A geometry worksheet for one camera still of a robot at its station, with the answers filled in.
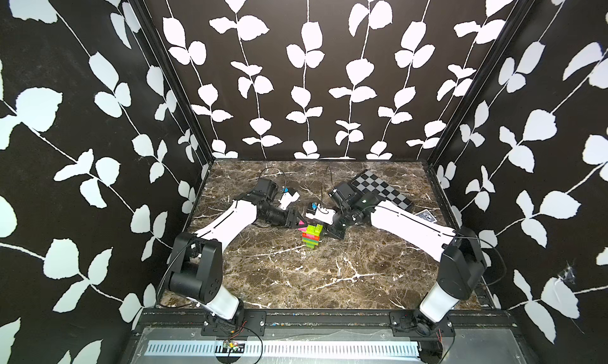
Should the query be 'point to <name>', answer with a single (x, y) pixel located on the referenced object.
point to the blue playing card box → (427, 215)
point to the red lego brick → (314, 240)
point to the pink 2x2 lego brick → (302, 229)
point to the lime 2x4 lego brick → (311, 236)
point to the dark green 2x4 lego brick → (310, 242)
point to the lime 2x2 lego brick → (315, 230)
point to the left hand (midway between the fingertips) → (302, 221)
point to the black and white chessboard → (369, 180)
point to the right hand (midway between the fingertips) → (321, 225)
